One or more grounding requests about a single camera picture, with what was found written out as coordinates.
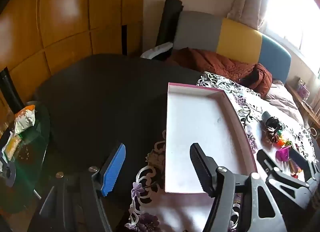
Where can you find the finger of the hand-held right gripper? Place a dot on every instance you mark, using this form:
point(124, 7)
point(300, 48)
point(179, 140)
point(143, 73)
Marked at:
point(301, 163)
point(282, 180)

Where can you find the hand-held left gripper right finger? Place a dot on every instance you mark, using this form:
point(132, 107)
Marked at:
point(200, 169)

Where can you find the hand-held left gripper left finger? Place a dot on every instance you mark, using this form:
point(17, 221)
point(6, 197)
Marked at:
point(113, 169)

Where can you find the pink cardboard box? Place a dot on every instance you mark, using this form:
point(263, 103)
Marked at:
point(200, 122)

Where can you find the magenta plastic item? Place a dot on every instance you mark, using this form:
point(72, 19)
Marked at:
point(283, 154)

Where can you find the small orange toy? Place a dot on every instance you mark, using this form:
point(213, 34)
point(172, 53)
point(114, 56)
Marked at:
point(281, 142)

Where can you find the white embroidered floral tablecloth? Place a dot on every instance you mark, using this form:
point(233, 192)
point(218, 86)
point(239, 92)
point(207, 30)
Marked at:
point(175, 212)

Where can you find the wooden desk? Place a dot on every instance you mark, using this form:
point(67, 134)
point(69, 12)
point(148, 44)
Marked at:
point(303, 109)

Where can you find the pale pink pillow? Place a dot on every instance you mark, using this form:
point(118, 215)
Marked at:
point(282, 99)

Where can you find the purple gift box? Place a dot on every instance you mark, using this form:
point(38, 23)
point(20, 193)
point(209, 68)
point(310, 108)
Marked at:
point(303, 89)

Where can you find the glass side table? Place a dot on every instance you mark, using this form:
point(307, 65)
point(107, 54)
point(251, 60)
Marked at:
point(27, 152)

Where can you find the grey tape roll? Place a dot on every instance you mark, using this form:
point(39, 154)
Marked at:
point(13, 180)

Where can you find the white orange snack packet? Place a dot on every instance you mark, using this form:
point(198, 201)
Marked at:
point(23, 120)

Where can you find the yellow packet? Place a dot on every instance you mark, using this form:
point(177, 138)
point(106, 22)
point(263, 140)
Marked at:
point(12, 147)

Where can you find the rust brown quilt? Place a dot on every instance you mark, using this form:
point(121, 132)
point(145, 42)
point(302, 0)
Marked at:
point(220, 64)

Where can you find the white and black cloth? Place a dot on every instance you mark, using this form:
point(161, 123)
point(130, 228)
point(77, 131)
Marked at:
point(160, 48)

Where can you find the black tube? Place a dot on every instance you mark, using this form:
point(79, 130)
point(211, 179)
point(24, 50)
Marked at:
point(10, 89)

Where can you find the grey yellow blue headboard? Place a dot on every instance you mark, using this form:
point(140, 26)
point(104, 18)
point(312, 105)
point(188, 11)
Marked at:
point(237, 36)

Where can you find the black rolled mat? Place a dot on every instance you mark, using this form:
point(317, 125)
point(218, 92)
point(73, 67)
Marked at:
point(167, 21)

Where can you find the window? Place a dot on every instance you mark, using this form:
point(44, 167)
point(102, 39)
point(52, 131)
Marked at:
point(295, 9)

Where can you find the wooden wardrobe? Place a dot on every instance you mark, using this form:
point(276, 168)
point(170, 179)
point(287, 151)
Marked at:
point(62, 9)

